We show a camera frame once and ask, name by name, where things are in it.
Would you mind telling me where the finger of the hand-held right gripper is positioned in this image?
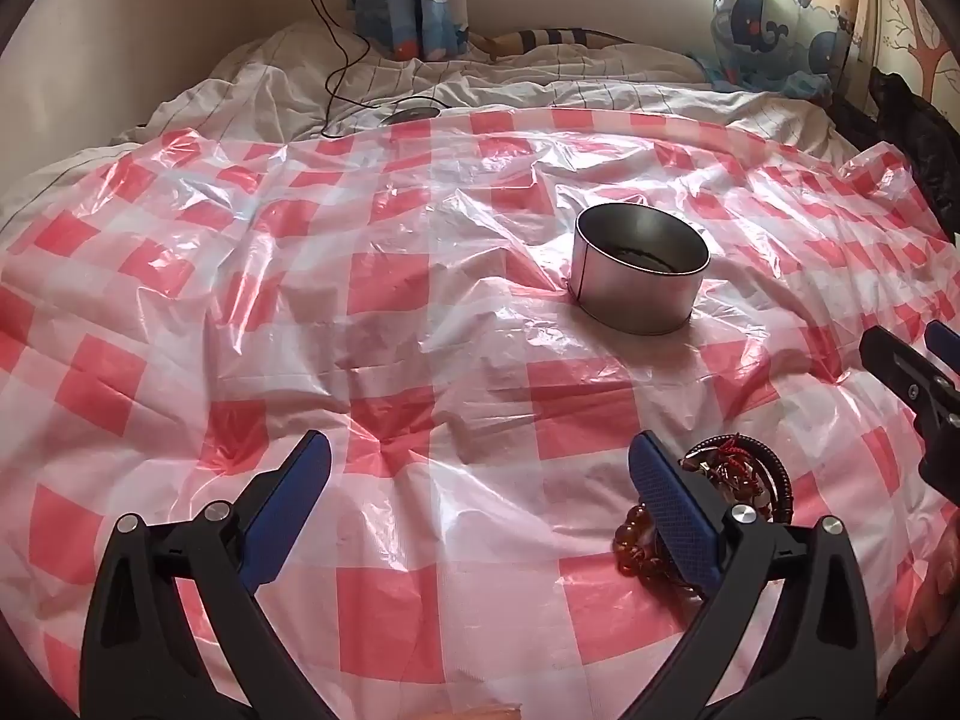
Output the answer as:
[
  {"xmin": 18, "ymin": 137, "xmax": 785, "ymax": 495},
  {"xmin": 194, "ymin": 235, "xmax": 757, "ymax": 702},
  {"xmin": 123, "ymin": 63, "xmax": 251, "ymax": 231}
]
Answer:
[
  {"xmin": 925, "ymin": 320, "xmax": 960, "ymax": 377},
  {"xmin": 860, "ymin": 326, "xmax": 960, "ymax": 434}
]

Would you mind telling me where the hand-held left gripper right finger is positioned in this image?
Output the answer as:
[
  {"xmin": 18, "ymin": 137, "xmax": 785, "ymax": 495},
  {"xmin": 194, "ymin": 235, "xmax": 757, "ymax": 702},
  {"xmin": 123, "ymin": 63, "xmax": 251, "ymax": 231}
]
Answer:
[{"xmin": 628, "ymin": 431, "xmax": 878, "ymax": 720}]

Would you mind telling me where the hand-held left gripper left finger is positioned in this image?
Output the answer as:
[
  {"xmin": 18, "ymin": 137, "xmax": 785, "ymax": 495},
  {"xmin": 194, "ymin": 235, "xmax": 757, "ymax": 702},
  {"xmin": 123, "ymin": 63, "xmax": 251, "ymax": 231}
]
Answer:
[{"xmin": 79, "ymin": 430, "xmax": 333, "ymax": 720}]

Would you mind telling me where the amber bead bracelet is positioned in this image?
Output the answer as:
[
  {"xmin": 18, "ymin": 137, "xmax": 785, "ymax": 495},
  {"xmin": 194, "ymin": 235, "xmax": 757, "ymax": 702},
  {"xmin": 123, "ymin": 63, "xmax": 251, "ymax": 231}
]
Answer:
[{"xmin": 615, "ymin": 502, "xmax": 702, "ymax": 601}]

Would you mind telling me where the red knotted cord bracelet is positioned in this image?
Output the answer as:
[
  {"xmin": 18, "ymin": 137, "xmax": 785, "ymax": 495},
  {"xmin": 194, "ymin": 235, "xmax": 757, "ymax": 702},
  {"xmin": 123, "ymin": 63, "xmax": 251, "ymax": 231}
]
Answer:
[{"xmin": 701, "ymin": 435, "xmax": 767, "ymax": 512}]

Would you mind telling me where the round metal tin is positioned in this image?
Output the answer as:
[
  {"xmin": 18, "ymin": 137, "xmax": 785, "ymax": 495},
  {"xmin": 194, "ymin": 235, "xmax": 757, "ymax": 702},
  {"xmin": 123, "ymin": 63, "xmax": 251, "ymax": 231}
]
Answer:
[{"xmin": 574, "ymin": 202, "xmax": 711, "ymax": 335}]

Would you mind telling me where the person's right hand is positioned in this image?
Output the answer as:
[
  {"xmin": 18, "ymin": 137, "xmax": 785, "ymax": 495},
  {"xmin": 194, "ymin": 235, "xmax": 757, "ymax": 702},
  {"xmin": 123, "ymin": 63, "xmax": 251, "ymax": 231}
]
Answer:
[{"xmin": 904, "ymin": 517, "xmax": 960, "ymax": 653}]

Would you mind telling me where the red checkered plastic sheet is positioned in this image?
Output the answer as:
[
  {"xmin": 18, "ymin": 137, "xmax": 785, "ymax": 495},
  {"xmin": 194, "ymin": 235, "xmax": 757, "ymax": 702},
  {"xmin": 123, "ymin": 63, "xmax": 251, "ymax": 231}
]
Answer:
[{"xmin": 0, "ymin": 109, "xmax": 960, "ymax": 720}]

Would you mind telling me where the black garment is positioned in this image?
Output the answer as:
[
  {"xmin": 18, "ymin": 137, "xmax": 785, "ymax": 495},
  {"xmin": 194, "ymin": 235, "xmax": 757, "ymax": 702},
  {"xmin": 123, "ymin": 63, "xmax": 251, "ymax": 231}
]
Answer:
[{"xmin": 825, "ymin": 67, "xmax": 960, "ymax": 241}]

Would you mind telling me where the wide blue whale print curtain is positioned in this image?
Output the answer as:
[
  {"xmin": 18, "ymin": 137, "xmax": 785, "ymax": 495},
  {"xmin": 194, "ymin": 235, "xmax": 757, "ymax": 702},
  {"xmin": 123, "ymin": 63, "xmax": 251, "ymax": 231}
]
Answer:
[{"xmin": 709, "ymin": 0, "xmax": 856, "ymax": 98}]

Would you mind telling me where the white striped duvet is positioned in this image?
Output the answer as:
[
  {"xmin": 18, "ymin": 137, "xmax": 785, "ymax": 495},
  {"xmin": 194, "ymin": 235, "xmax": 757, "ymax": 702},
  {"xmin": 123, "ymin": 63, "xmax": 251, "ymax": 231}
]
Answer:
[{"xmin": 0, "ymin": 19, "xmax": 856, "ymax": 241}]

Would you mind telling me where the black charging cable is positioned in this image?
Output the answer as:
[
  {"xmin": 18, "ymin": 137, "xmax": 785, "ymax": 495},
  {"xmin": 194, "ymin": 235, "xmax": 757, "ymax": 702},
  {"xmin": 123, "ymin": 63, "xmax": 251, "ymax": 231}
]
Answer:
[{"xmin": 298, "ymin": 0, "xmax": 451, "ymax": 128}]

